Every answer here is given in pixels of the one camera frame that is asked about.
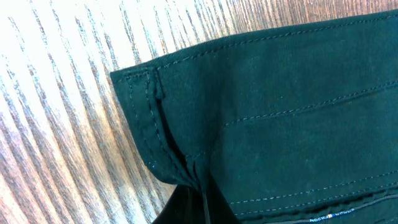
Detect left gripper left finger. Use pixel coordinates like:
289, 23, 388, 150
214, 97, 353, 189
152, 185, 205, 224

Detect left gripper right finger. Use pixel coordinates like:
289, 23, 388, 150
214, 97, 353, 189
205, 177, 239, 224

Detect black shorts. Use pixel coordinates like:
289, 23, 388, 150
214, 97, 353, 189
111, 10, 397, 224

